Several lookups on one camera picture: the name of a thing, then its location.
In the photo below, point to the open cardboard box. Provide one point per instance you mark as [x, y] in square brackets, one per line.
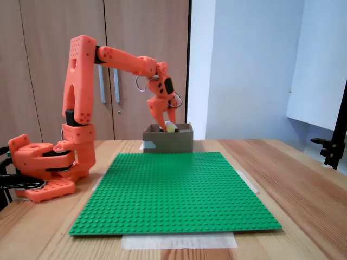
[173, 142]

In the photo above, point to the white wall panel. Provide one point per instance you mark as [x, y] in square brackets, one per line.
[320, 67]

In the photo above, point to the black table clamp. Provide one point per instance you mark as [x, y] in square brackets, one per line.
[21, 182]

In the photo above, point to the masking tape strip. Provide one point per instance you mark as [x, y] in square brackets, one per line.
[179, 241]
[98, 184]
[147, 146]
[248, 181]

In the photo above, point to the white yellow black soft ball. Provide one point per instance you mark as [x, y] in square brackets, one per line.
[170, 127]

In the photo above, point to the brown wooden cabinet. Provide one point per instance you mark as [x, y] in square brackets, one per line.
[149, 27]

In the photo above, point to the green studded baseplate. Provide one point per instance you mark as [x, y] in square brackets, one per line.
[176, 195]

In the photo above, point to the black camera stand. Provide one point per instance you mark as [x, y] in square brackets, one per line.
[332, 151]

